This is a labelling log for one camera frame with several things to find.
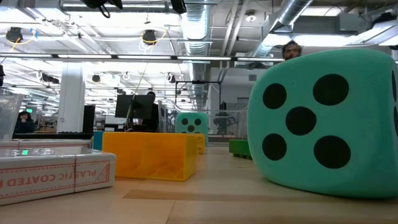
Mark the large yellow toy block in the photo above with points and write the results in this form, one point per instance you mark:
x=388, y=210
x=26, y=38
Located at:
x=146, y=155

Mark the dark green toy block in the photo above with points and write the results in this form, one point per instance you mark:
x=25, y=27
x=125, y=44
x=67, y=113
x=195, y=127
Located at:
x=239, y=147

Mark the large teal foam dice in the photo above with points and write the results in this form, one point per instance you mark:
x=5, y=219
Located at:
x=367, y=124

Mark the black cabinet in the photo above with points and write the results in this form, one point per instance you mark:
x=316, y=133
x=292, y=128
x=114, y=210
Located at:
x=89, y=119

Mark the grey rectangular ceiling duct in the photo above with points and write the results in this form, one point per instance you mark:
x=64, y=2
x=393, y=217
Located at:
x=326, y=25

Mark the big light blue toy block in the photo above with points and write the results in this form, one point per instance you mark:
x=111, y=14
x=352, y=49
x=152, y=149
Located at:
x=98, y=141

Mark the white building pillar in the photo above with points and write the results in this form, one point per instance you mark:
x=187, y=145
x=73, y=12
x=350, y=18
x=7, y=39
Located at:
x=71, y=99

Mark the white red playing card box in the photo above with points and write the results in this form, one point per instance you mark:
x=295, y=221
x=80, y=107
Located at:
x=46, y=177

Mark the long ceiling light strip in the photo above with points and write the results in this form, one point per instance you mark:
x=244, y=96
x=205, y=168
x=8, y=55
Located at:
x=84, y=56

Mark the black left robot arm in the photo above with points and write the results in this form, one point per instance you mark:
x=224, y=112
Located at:
x=93, y=3

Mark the black gantry frame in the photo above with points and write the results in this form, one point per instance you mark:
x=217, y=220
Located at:
x=199, y=82

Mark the person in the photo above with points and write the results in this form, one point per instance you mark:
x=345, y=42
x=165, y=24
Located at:
x=24, y=124
x=291, y=51
x=154, y=118

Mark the small teal foam dice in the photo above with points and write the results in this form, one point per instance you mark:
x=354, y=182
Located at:
x=203, y=116

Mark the black computer monitor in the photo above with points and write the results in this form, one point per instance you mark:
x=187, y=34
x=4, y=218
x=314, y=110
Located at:
x=124, y=105

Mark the silver round ventilation duct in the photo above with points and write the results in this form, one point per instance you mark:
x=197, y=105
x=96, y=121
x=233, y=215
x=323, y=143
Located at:
x=292, y=9
x=196, y=31

